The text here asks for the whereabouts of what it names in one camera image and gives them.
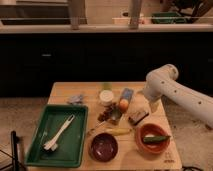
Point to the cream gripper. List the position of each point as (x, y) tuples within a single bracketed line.
[(153, 105)]

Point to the brown chalkboard eraser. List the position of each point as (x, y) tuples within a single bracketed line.
[(137, 117)]

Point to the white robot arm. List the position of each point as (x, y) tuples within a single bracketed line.
[(162, 81)]

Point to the green plastic tray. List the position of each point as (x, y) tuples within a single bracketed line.
[(59, 137)]

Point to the orange bowl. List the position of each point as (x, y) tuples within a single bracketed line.
[(151, 129)]

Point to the blue sponge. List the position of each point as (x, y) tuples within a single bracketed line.
[(127, 94)]

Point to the orange fruit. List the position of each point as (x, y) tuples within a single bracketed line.
[(123, 105)]

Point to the green cucumber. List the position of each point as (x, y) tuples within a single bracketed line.
[(155, 139)]

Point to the metal measuring cup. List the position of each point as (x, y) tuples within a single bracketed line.
[(114, 119)]

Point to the dark purple grapes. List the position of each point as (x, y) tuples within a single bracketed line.
[(106, 114)]

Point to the yellow banana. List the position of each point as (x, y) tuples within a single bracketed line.
[(118, 131)]

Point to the white round container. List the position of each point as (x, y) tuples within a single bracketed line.
[(106, 97)]

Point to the small green object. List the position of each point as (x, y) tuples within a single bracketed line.
[(106, 86)]

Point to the dark maroon bowl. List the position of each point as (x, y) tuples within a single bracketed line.
[(103, 147)]

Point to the crumpled grey cloth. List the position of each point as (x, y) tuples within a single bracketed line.
[(75, 100)]

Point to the green background bin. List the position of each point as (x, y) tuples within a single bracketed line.
[(167, 18)]

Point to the white dish brush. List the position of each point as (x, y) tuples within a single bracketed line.
[(52, 144)]

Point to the black chair frame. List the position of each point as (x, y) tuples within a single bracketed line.
[(15, 164)]

